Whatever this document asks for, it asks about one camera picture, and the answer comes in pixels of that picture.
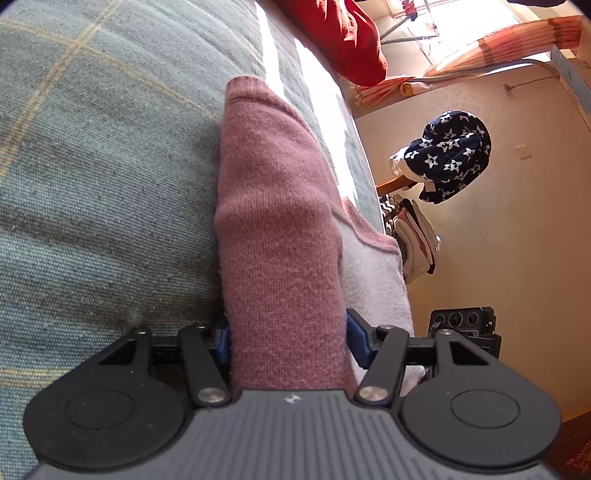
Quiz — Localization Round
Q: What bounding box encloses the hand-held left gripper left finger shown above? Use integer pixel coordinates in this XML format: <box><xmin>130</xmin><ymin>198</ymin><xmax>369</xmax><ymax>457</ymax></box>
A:
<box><xmin>96</xmin><ymin>325</ymin><xmax>230</xmax><ymax>407</ymax></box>

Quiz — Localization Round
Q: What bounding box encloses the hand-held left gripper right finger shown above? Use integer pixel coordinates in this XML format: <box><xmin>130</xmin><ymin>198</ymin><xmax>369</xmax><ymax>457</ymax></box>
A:
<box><xmin>346</xmin><ymin>309</ymin><xmax>488</xmax><ymax>407</ymax></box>

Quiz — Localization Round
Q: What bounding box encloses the pink and white knit sweater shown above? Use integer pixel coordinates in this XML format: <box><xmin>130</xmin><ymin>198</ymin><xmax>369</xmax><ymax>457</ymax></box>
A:
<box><xmin>213</xmin><ymin>76</ymin><xmax>414</xmax><ymax>398</ymax></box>

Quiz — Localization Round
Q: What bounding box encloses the stack of folded clothes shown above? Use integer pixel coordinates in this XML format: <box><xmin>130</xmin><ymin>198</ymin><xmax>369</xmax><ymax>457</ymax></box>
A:
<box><xmin>379</xmin><ymin>194</ymin><xmax>441</xmax><ymax>284</ymax></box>

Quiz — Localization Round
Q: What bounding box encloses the wooden chair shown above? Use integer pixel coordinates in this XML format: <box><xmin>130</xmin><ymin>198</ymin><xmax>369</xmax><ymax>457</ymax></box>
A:
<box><xmin>376</xmin><ymin>178</ymin><xmax>416</xmax><ymax>195</ymax></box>

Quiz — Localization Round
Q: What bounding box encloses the navy star-print garment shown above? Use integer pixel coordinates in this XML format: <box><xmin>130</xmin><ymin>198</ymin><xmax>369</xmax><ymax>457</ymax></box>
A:
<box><xmin>404</xmin><ymin>110</ymin><xmax>492</xmax><ymax>206</ymax></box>

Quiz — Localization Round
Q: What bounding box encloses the green plaid bed blanket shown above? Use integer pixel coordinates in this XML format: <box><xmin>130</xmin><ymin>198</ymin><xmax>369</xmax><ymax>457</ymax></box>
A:
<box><xmin>0</xmin><ymin>0</ymin><xmax>384</xmax><ymax>462</ymax></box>

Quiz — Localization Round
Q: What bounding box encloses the orange striped curtain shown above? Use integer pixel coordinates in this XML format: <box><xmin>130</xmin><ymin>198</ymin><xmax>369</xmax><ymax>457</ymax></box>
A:
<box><xmin>351</xmin><ymin>14</ymin><xmax>587</xmax><ymax>112</ymax></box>

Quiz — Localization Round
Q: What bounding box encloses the window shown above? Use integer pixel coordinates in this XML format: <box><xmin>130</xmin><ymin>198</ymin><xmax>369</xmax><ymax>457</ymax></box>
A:
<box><xmin>388</xmin><ymin>0</ymin><xmax>522</xmax><ymax>38</ymax></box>

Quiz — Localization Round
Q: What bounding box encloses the red duvet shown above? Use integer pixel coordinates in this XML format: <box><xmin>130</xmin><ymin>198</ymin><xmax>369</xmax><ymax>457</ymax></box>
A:
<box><xmin>272</xmin><ymin>0</ymin><xmax>389</xmax><ymax>88</ymax></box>

